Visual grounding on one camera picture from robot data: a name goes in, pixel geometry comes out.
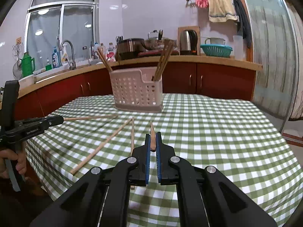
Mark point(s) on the steel wok with lid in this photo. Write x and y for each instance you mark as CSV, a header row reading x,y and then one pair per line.
x,y
156,40

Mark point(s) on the stainless electric kettle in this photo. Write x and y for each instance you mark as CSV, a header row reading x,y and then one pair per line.
x,y
188,42

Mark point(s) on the white enamel bowl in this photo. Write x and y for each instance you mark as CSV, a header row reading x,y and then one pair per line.
x,y
215,40

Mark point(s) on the wooden cutting board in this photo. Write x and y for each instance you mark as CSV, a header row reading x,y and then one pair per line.
x,y
195,28

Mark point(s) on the chrome sink faucet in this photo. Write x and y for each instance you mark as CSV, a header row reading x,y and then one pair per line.
x,y
72,62

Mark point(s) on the person's left hand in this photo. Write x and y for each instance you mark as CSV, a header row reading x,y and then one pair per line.
x,y
20,157

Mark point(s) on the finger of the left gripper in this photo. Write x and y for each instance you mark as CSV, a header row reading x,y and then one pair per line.
x,y
37,125

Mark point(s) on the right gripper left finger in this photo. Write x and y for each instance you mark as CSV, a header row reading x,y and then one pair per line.
x,y
100,197

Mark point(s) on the red kitchen cabinets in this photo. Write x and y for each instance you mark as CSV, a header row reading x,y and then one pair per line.
x,y
212,80

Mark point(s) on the white spray bottle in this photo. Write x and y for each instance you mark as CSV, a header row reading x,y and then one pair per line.
x,y
64,56

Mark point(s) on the teal plastic colander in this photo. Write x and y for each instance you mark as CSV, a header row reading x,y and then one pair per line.
x,y
216,50

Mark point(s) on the yellow hanging towel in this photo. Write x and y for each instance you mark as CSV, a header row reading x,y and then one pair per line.
x,y
221,11

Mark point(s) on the dark metal pot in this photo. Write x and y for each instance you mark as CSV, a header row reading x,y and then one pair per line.
x,y
130,48

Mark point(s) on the pink hanging glove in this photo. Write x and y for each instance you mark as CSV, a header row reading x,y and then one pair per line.
x,y
202,3

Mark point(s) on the wooden countertop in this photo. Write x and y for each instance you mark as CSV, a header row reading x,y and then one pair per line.
x,y
152,59

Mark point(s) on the blue detergent bottle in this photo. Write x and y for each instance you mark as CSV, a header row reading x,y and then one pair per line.
x,y
56,61

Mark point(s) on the green checkered tablecloth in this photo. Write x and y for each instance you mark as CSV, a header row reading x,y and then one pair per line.
x,y
232,135

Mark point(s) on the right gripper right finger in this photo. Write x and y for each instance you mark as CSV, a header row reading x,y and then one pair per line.
x,y
206,197

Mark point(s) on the red white packet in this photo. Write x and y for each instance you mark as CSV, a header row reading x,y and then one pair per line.
x,y
111,55

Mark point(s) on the beige perforated utensil holder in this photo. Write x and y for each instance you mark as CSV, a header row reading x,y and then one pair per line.
x,y
134,90

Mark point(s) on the glass sliding door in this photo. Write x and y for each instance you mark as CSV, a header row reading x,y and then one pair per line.
x,y
275,48

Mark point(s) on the dark hanging cloth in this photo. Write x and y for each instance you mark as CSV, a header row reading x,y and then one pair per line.
x,y
243,24

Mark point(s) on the white plastic jug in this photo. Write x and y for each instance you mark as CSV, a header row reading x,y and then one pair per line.
x,y
238,47

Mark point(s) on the window with frosted glass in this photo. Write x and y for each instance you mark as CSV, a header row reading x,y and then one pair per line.
x,y
49,22

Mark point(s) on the green thermos jug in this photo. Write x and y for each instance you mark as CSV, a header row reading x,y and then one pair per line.
x,y
28,65

